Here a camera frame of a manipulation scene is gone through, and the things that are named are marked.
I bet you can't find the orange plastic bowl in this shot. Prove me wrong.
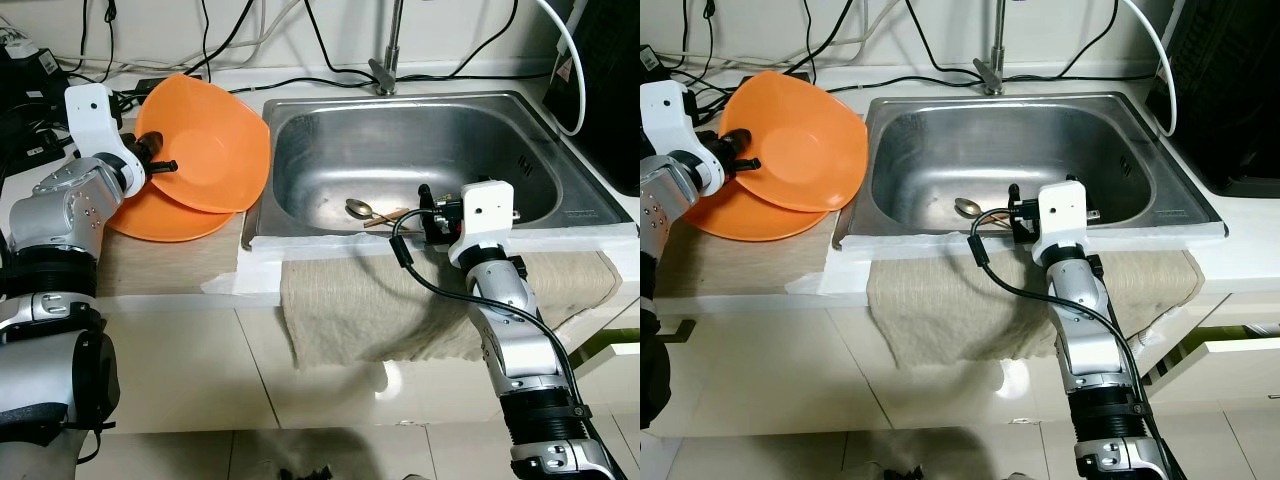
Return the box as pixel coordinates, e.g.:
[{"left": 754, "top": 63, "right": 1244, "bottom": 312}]
[
  {"left": 720, "top": 70, "right": 868, "bottom": 214},
  {"left": 133, "top": 73, "right": 271, "bottom": 214}
]

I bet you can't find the black kitchen appliance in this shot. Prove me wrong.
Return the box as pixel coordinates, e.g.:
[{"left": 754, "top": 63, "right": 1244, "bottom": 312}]
[
  {"left": 565, "top": 0, "right": 641, "bottom": 196},
  {"left": 1165, "top": 0, "right": 1280, "bottom": 198}
]

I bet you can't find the golden metal spoon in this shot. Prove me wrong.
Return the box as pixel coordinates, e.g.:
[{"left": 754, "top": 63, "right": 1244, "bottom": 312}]
[
  {"left": 344, "top": 197, "right": 401, "bottom": 226},
  {"left": 953, "top": 197, "right": 1001, "bottom": 223}
]

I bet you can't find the stainless steel sink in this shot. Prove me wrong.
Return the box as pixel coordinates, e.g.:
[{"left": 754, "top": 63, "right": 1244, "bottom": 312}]
[
  {"left": 835, "top": 92, "right": 1229, "bottom": 251},
  {"left": 243, "top": 92, "right": 641, "bottom": 251}
]

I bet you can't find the orange plastic plate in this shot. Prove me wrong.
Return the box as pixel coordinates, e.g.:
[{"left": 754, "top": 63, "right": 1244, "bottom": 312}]
[
  {"left": 683, "top": 178, "right": 846, "bottom": 243},
  {"left": 105, "top": 180, "right": 246, "bottom": 244}
]

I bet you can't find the beige woven placemat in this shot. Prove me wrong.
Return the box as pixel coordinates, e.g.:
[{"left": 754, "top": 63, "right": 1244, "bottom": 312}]
[{"left": 95, "top": 215, "right": 251, "bottom": 296}]

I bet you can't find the beige hanging towel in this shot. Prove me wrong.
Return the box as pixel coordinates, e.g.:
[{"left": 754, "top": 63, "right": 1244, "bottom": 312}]
[
  {"left": 865, "top": 250, "right": 1206, "bottom": 369},
  {"left": 278, "top": 250, "right": 623, "bottom": 369}
]

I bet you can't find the steel faucet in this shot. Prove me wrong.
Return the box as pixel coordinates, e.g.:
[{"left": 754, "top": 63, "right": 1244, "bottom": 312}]
[
  {"left": 368, "top": 0, "right": 403, "bottom": 96},
  {"left": 975, "top": 0, "right": 1011, "bottom": 96}
]

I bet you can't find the white cabinet door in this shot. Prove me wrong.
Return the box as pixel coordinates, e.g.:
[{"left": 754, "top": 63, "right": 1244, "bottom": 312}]
[
  {"left": 840, "top": 300, "right": 1081, "bottom": 441},
  {"left": 90, "top": 295, "right": 276, "bottom": 436},
  {"left": 660, "top": 295, "right": 876, "bottom": 436},
  {"left": 240, "top": 300, "right": 521, "bottom": 441}
]

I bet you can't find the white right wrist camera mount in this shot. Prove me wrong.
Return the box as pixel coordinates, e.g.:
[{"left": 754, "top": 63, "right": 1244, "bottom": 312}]
[
  {"left": 447, "top": 180, "right": 517, "bottom": 269},
  {"left": 1032, "top": 180, "right": 1091, "bottom": 266}
]

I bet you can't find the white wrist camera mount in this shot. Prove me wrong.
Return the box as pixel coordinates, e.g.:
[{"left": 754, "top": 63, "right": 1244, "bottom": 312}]
[
  {"left": 447, "top": 180, "right": 517, "bottom": 269},
  {"left": 1032, "top": 180, "right": 1091, "bottom": 266},
  {"left": 640, "top": 80, "right": 726, "bottom": 196},
  {"left": 63, "top": 83, "right": 146, "bottom": 199}
]

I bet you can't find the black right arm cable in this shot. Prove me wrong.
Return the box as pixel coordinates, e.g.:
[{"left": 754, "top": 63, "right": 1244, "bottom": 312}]
[
  {"left": 390, "top": 208, "right": 601, "bottom": 480},
  {"left": 970, "top": 208, "right": 1181, "bottom": 480}
]

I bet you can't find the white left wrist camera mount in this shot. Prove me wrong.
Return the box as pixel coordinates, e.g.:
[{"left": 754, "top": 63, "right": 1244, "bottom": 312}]
[
  {"left": 640, "top": 80, "right": 726, "bottom": 196},
  {"left": 63, "top": 83, "right": 146, "bottom": 199}
]

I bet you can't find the white appliance hose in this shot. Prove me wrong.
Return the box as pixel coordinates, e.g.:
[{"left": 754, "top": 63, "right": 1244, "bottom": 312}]
[
  {"left": 535, "top": 0, "right": 586, "bottom": 138},
  {"left": 1120, "top": 0, "right": 1179, "bottom": 138}
]

